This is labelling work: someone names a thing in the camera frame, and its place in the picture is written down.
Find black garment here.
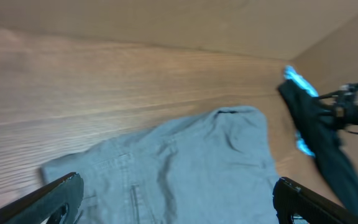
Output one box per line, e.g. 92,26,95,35
278,80,358,217

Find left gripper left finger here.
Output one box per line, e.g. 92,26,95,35
0,172,84,224

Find light blue garment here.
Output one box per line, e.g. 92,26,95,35
283,65,319,157

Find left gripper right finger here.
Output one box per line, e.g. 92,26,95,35
273,177,358,224

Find grey shorts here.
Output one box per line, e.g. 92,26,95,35
41,106,278,223

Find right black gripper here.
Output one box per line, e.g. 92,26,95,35
317,83,358,129

